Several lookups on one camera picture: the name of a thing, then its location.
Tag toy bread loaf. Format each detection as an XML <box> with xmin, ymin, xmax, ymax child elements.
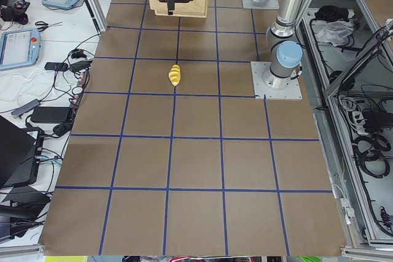
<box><xmin>168</xmin><ymin>64</ymin><xmax>181</xmax><ymax>87</ymax></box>

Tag black scissors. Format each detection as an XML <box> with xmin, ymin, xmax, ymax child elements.
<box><xmin>34</xmin><ymin>21</ymin><xmax>63</xmax><ymax>32</ymax></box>

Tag crumpled white cloth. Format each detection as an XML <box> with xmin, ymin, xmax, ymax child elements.
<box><xmin>316</xmin><ymin>21</ymin><xmax>354</xmax><ymax>47</ymax></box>

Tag blue teach pendant near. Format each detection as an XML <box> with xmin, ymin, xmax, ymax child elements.
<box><xmin>1</xmin><ymin>28</ymin><xmax>41</xmax><ymax>70</ymax></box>

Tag black laptop computer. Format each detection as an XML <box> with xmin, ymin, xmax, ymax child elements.
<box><xmin>1</xmin><ymin>117</ymin><xmax>44</xmax><ymax>188</ymax></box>

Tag black power adapter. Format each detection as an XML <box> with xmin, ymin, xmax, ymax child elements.
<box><xmin>31</xmin><ymin>106</ymin><xmax>70</xmax><ymax>123</ymax></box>

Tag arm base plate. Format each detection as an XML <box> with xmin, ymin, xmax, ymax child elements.
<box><xmin>251</xmin><ymin>61</ymin><xmax>302</xmax><ymax>101</ymax></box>
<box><xmin>242</xmin><ymin>0</ymin><xmax>279</xmax><ymax>10</ymax></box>

